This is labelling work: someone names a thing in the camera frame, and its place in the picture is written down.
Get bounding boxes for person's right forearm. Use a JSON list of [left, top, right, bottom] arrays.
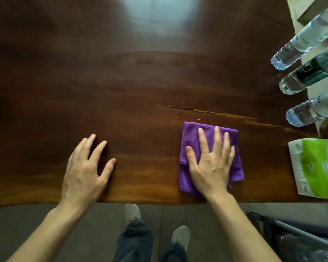
[[204, 191, 282, 262]]

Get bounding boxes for grey shoe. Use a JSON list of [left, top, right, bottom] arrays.
[[124, 203, 141, 227], [170, 225, 191, 252]]

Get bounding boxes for clear water bottle green label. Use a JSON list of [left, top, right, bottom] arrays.
[[279, 49, 328, 95]]

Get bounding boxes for person's left hand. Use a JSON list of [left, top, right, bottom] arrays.
[[60, 134, 117, 209]]

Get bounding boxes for person's right hand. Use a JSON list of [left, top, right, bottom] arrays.
[[185, 126, 236, 201]]

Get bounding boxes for clear water bottle white label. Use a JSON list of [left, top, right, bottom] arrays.
[[286, 88, 328, 127], [271, 3, 328, 71]]

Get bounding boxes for dark trousers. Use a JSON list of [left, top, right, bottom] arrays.
[[113, 219, 188, 262]]

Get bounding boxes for black chair grey frame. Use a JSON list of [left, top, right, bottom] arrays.
[[247, 211, 328, 262]]

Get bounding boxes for grey right shoe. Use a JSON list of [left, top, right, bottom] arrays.
[[170, 225, 191, 252]]

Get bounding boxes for green and white pouch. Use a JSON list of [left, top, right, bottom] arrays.
[[288, 138, 328, 200]]

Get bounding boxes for person's left forearm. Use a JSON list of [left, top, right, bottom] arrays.
[[6, 200, 99, 262]]

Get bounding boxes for grey left shoe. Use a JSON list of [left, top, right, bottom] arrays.
[[124, 203, 141, 227]]

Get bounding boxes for purple microfibre cloth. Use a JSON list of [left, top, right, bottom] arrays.
[[178, 122, 245, 200]]

